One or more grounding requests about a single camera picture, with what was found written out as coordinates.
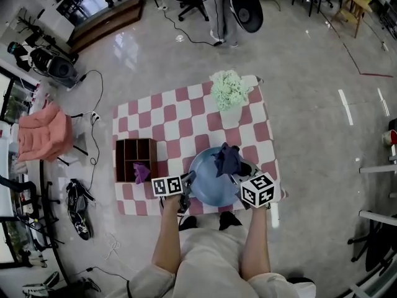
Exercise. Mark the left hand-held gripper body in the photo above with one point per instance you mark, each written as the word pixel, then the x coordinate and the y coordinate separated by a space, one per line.
pixel 167 185

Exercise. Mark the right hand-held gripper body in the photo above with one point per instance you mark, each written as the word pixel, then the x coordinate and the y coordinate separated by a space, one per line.
pixel 259 191

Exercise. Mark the big light blue plate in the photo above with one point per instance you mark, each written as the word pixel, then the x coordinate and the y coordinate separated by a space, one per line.
pixel 207 182

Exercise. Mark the dark blue cloth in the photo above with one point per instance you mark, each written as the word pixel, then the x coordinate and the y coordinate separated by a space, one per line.
pixel 228 161

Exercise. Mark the person's right forearm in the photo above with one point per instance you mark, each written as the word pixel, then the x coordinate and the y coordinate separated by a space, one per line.
pixel 256 244

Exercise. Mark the person's left forearm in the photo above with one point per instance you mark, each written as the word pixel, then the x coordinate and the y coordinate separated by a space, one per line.
pixel 167 234

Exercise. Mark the purple cloth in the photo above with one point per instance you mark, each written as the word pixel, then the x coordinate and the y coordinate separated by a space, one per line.
pixel 141 172

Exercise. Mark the brown wooden compartment box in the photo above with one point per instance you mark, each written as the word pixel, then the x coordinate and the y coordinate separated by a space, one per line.
pixel 153 163

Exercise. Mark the person's right black shoe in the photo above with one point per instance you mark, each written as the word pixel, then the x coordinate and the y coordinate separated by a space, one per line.
pixel 231 220

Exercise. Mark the person's black shoe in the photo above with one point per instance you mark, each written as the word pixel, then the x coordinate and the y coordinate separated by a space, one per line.
pixel 188 223
pixel 231 220

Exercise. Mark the person's left black shoe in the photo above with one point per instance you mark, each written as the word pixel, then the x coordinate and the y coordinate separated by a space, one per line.
pixel 188 223

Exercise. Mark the pink checkered tablecloth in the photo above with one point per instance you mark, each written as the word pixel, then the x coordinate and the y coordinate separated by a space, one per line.
pixel 180 126

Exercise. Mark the person's beige shorts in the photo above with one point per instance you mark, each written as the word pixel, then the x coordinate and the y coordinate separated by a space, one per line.
pixel 214 259

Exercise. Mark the pale green flower bouquet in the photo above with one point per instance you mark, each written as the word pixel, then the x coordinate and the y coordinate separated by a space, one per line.
pixel 229 88

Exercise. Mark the black backpack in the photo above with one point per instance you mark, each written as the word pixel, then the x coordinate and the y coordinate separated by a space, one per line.
pixel 79 210
pixel 246 11
pixel 62 70

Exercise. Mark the white power strip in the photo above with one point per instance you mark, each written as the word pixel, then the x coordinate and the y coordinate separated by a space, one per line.
pixel 95 116

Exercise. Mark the white desk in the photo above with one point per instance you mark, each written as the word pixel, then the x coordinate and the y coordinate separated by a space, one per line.
pixel 378 169

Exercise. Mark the pink cushioned folding chair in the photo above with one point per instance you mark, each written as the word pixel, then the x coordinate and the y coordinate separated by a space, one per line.
pixel 43 135

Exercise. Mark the red and white bucket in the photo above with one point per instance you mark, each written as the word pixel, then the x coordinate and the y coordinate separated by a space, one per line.
pixel 390 137

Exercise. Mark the dark wooden platform step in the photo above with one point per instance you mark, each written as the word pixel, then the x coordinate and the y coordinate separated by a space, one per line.
pixel 108 23

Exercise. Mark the light wooden table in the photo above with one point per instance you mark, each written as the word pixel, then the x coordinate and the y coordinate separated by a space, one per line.
pixel 353 6

